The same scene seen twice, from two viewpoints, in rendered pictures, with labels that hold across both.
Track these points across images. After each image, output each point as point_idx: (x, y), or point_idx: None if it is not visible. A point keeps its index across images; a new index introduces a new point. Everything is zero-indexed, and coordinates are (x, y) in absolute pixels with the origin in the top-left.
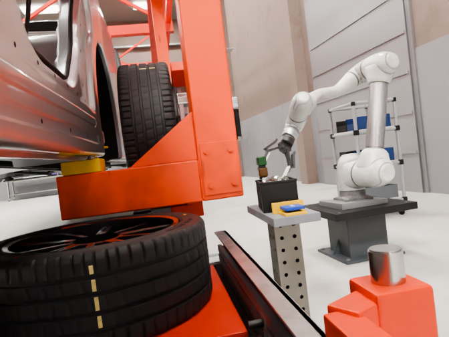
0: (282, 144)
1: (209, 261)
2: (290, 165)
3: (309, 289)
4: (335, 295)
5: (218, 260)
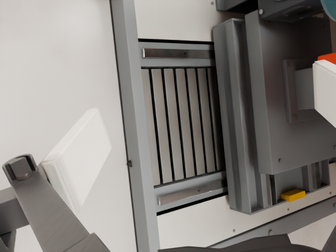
0: None
1: (209, 205)
2: (30, 177)
3: (12, 13)
4: None
5: (194, 209)
